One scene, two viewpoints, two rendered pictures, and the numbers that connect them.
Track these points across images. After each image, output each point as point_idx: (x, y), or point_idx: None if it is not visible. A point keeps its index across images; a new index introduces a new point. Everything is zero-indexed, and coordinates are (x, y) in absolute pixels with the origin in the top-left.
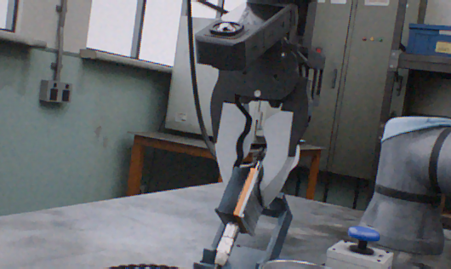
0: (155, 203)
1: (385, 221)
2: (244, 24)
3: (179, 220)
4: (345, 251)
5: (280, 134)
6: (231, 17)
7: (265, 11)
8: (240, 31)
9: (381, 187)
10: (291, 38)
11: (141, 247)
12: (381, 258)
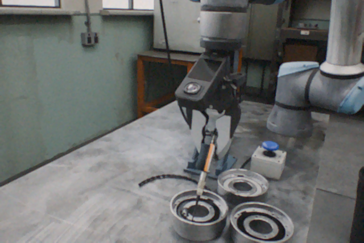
0: (157, 120)
1: (281, 121)
2: (201, 81)
3: (172, 133)
4: (260, 156)
5: (224, 127)
6: (194, 74)
7: (211, 66)
8: (199, 89)
9: (278, 102)
10: (227, 73)
11: (155, 159)
12: (280, 158)
